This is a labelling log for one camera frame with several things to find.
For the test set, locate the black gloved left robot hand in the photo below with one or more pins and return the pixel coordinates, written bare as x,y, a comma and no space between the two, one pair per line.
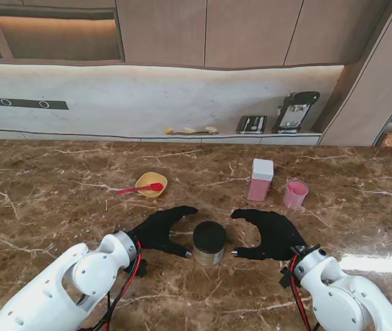
154,231

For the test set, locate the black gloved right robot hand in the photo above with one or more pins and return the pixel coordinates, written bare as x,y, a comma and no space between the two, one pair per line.
279,238

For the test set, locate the pink plastic measuring cup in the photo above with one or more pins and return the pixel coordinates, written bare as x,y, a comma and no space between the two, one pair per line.
294,198

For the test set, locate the red plastic measuring spoon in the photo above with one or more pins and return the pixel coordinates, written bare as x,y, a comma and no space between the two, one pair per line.
147,187

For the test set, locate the black round jar lid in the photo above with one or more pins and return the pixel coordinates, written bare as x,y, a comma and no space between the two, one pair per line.
210,234

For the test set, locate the clear grain jar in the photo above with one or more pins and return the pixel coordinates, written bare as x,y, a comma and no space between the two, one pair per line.
210,257

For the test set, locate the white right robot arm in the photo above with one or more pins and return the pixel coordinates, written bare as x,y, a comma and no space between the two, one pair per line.
348,296

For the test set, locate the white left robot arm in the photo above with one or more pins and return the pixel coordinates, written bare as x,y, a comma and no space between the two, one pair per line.
61,293

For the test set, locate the pink container with white lid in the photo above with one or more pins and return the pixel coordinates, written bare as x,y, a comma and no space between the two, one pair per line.
261,172

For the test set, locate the yellow plastic bowl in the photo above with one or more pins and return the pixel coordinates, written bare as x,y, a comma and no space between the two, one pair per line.
151,179

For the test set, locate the white back counter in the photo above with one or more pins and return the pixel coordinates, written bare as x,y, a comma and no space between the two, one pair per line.
234,139

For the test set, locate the dark wooden serving board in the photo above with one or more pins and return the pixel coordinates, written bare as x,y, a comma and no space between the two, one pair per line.
199,132

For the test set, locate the black toaster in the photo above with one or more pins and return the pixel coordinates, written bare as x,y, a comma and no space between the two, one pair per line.
251,125

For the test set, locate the black espresso machine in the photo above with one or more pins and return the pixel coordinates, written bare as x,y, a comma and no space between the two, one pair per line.
292,110

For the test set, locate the beige patterned box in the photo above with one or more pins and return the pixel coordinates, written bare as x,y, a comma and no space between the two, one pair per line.
390,139

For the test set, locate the tall beige cabinet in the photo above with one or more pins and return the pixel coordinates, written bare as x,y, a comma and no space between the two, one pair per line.
365,103

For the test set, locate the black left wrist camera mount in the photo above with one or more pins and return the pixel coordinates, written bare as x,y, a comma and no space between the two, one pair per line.
143,267

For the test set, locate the black wall control strip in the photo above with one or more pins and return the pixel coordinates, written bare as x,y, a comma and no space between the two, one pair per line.
20,103

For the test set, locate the beige wall cabinet door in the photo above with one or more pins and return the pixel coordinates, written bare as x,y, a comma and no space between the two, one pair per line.
161,31
337,27
251,31

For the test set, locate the lit open wall shelf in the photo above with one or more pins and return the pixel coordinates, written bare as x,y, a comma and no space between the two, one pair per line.
54,38

